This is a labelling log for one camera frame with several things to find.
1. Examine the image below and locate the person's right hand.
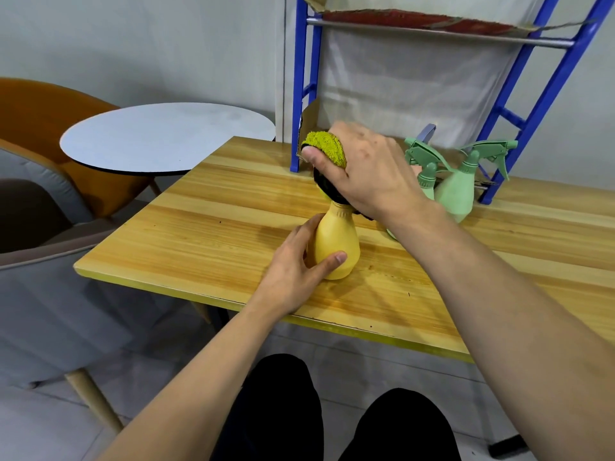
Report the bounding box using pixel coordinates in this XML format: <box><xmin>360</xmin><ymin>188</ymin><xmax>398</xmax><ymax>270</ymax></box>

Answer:
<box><xmin>301</xmin><ymin>121</ymin><xmax>444</xmax><ymax>225</ymax></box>

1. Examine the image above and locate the green spray bottle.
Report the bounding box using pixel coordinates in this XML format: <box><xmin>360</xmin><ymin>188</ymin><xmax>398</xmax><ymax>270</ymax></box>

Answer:
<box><xmin>386</xmin><ymin>137</ymin><xmax>455</xmax><ymax>241</ymax></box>
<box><xmin>434</xmin><ymin>140</ymin><xmax>519</xmax><ymax>224</ymax></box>

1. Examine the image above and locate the torn red-brown cardboard sheet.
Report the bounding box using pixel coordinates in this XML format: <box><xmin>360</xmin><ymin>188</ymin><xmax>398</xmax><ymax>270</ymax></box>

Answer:
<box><xmin>302</xmin><ymin>0</ymin><xmax>592</xmax><ymax>36</ymax></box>

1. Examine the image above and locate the person's right leg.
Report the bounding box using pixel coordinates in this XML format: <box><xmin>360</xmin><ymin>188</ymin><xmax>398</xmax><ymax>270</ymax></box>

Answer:
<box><xmin>338</xmin><ymin>388</ymin><xmax>462</xmax><ymax>461</ymax></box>

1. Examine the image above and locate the person's left leg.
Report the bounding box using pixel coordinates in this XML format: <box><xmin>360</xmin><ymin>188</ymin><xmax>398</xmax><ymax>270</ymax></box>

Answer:
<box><xmin>211</xmin><ymin>353</ymin><xmax>325</xmax><ymax>461</ymax></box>

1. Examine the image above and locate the round white side table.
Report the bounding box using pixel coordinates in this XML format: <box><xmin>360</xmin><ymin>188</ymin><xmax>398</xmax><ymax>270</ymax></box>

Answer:
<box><xmin>59</xmin><ymin>102</ymin><xmax>276</xmax><ymax>177</ymax></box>

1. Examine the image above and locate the green and black cloth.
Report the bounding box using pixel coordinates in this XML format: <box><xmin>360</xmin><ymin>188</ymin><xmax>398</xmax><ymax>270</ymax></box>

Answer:
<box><xmin>301</xmin><ymin>131</ymin><xmax>375</xmax><ymax>222</ymax></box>

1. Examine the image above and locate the blue metal shelf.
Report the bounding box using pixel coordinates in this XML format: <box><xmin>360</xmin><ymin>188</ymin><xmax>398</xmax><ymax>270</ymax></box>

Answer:
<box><xmin>290</xmin><ymin>0</ymin><xmax>615</xmax><ymax>206</ymax></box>

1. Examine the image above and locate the person's left forearm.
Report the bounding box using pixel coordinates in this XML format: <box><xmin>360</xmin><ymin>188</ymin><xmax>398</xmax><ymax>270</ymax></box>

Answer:
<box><xmin>98</xmin><ymin>298</ymin><xmax>291</xmax><ymax>461</ymax></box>

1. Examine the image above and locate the yellow spray bottle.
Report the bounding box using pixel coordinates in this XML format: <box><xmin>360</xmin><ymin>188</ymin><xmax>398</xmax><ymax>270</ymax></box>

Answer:
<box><xmin>313</xmin><ymin>201</ymin><xmax>361</xmax><ymax>280</ymax></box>

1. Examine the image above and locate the person's right forearm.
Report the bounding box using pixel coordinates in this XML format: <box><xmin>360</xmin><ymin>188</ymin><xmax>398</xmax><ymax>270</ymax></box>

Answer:
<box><xmin>386</xmin><ymin>200</ymin><xmax>615</xmax><ymax>461</ymax></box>

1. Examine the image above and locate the person's leg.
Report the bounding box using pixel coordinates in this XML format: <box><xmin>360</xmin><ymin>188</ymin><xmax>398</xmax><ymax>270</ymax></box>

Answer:
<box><xmin>338</xmin><ymin>388</ymin><xmax>462</xmax><ymax>461</ymax></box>
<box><xmin>211</xmin><ymin>353</ymin><xmax>325</xmax><ymax>461</ymax></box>

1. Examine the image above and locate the person's left hand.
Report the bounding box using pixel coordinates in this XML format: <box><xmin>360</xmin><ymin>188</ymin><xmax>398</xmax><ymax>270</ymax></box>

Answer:
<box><xmin>246</xmin><ymin>213</ymin><xmax>349</xmax><ymax>320</ymax></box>

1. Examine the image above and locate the white cloth backdrop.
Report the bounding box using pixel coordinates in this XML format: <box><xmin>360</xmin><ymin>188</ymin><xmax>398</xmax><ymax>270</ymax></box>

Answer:
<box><xmin>316</xmin><ymin>0</ymin><xmax>548</xmax><ymax>149</ymax></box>

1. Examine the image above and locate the pink spray bottle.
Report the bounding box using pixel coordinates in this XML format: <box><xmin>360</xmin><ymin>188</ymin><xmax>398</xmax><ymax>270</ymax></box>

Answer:
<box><xmin>413</xmin><ymin>123</ymin><xmax>437</xmax><ymax>176</ymax></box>

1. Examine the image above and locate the brown chair with grey shell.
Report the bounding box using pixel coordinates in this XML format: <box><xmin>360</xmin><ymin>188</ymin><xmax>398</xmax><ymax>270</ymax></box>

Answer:
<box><xmin>0</xmin><ymin>179</ymin><xmax>212</xmax><ymax>435</ymax></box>

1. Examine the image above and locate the orange chair with grey shell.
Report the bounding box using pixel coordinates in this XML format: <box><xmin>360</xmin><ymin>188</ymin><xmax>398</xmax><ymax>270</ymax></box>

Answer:
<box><xmin>0</xmin><ymin>77</ymin><xmax>162</xmax><ymax>224</ymax></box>

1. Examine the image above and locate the stained brown cardboard sheet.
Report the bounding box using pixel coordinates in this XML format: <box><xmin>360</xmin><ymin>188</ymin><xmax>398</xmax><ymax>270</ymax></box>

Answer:
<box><xmin>297</xmin><ymin>98</ymin><xmax>486</xmax><ymax>188</ymax></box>

